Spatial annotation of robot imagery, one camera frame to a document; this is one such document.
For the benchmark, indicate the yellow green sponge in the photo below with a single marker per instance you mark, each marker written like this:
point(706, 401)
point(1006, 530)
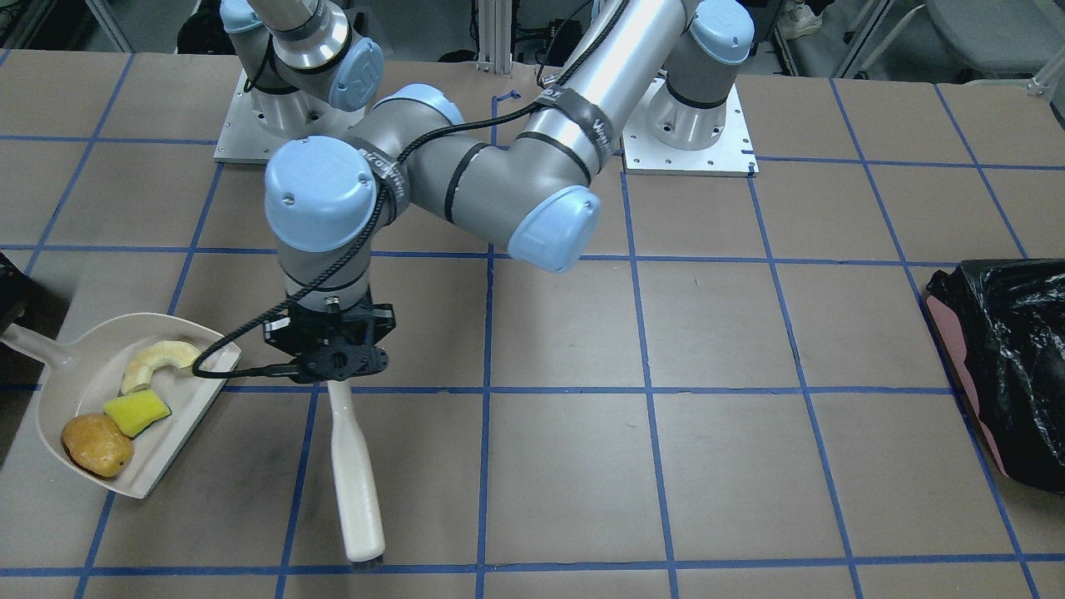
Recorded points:
point(135, 412)

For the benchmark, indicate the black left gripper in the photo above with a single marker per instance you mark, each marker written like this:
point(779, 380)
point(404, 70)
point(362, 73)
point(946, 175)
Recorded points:
point(280, 332)

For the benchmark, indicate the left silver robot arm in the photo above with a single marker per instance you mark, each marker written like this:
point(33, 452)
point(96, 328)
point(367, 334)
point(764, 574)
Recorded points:
point(654, 76)

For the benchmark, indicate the beige plastic dustpan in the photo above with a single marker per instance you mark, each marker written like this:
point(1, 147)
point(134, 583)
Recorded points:
point(83, 375)

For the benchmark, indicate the beige hand brush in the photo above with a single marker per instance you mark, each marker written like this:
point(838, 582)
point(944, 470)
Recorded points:
point(357, 501)

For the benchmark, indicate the orange yellow potato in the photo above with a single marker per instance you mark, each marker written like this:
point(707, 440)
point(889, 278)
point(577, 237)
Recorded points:
point(95, 443)

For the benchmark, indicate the black-lined bin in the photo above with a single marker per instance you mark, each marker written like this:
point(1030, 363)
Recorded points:
point(1002, 323)

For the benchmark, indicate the pale yellow squash slice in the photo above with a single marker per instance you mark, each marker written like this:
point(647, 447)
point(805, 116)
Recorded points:
point(139, 371)

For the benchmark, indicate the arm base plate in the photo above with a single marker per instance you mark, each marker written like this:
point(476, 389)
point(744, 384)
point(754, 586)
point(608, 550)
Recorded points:
point(665, 138)
point(244, 137)

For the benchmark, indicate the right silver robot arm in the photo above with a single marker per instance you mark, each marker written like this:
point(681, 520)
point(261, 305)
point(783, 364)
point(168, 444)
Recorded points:
point(307, 69)

